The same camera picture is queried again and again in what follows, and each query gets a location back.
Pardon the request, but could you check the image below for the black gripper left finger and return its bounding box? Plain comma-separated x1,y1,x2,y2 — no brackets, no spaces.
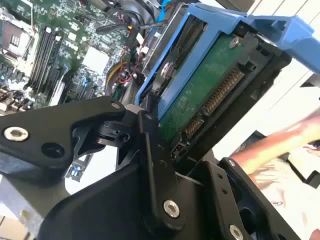
0,96,188,232

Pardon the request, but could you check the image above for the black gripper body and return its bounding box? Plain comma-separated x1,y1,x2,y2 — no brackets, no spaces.
37,162,226,240

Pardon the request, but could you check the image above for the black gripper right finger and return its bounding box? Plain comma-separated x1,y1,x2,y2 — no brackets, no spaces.
199,156,302,240

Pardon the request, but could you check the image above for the hard disk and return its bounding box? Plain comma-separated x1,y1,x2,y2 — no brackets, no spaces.
135,2,315,165

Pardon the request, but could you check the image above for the blue disk wire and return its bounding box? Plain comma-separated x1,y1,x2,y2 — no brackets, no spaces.
156,0,168,25

